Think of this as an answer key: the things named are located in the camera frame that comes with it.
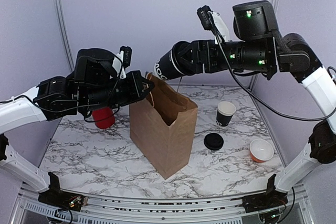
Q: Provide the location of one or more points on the red cylindrical container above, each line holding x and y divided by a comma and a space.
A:
103, 118

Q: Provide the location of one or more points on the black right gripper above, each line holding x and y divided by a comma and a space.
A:
200, 47

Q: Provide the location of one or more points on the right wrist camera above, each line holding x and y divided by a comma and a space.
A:
245, 22

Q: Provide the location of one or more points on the black paper coffee cup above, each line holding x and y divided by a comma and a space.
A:
167, 67
225, 112

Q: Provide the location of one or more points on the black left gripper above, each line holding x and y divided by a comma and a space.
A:
136, 78

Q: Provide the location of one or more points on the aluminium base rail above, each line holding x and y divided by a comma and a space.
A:
108, 209

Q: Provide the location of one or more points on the black plastic cup lid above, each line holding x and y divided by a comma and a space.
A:
176, 49
213, 141

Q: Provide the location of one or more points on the brown cardboard box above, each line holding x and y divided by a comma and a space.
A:
162, 126

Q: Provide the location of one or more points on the aluminium frame post left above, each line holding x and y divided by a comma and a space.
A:
63, 33

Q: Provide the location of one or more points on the orange white bowl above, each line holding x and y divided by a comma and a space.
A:
261, 151

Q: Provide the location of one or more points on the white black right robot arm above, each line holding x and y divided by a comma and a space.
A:
238, 142

